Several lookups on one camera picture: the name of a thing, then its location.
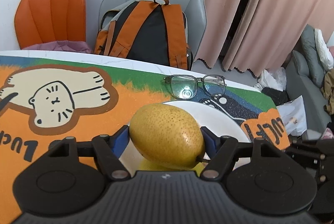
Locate smaller yellow pear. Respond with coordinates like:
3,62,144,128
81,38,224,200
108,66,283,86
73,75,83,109
129,104,205,170

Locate white round plate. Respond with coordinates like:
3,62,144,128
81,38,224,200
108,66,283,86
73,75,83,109
120,101,250,174

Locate white plastic bags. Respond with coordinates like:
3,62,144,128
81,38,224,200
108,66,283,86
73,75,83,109
254,67,307,136

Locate dark-framed eyeglasses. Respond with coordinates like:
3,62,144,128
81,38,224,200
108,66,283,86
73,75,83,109
163,74,226,100

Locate colourful cat table mat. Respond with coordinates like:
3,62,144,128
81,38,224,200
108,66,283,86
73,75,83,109
1,56,289,223

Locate grey sofa with cushions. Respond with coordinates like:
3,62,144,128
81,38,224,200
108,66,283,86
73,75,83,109
285,25,331,132

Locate purple cloth on chair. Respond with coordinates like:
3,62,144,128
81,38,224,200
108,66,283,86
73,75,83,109
23,40,92,53

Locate orange and black backpack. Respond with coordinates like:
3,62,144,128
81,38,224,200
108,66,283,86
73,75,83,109
94,0,193,70

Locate orange chair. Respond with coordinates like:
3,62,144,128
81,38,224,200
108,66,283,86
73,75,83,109
14,0,86,49

